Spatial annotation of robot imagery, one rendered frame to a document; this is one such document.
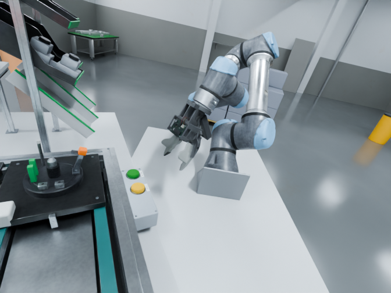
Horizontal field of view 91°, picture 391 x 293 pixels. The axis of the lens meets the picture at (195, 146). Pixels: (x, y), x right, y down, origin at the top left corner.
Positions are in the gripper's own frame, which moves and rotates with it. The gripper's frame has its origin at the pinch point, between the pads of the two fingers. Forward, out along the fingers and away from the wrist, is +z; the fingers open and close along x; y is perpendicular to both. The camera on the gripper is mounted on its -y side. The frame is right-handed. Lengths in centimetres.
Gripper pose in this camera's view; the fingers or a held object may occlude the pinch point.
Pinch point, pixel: (174, 160)
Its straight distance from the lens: 65.9
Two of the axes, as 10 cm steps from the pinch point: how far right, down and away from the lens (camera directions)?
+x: 6.5, 5.0, -5.8
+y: -5.7, -1.9, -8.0
